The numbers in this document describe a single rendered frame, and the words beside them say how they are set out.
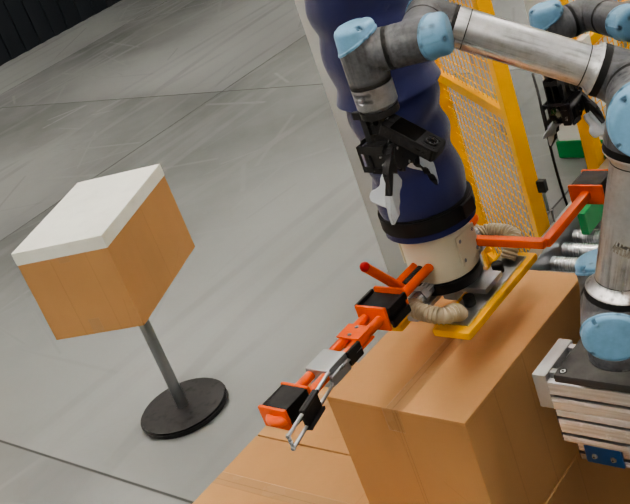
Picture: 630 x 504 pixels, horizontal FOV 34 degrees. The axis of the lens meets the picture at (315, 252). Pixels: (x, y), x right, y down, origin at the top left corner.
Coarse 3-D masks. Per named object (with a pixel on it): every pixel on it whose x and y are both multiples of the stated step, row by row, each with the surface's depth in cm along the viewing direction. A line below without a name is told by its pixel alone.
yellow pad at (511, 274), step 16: (528, 256) 251; (512, 272) 246; (496, 288) 242; (512, 288) 243; (464, 304) 239; (480, 304) 238; (496, 304) 238; (464, 320) 235; (480, 320) 234; (448, 336) 235; (464, 336) 232
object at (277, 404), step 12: (288, 384) 211; (276, 396) 208; (288, 396) 207; (300, 396) 206; (264, 408) 206; (276, 408) 205; (288, 408) 204; (264, 420) 209; (288, 420) 204; (300, 420) 207
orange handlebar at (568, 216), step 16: (576, 208) 239; (560, 224) 234; (480, 240) 241; (496, 240) 238; (512, 240) 235; (528, 240) 233; (544, 240) 231; (368, 320) 228; (336, 336) 223; (352, 336) 221; (368, 336) 222; (304, 384) 213; (272, 416) 205
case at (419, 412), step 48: (528, 288) 263; (576, 288) 258; (384, 336) 266; (432, 336) 258; (480, 336) 251; (528, 336) 245; (576, 336) 260; (384, 384) 247; (432, 384) 241; (480, 384) 234; (528, 384) 243; (384, 432) 244; (432, 432) 233; (480, 432) 229; (528, 432) 245; (384, 480) 255; (432, 480) 243; (480, 480) 232; (528, 480) 246
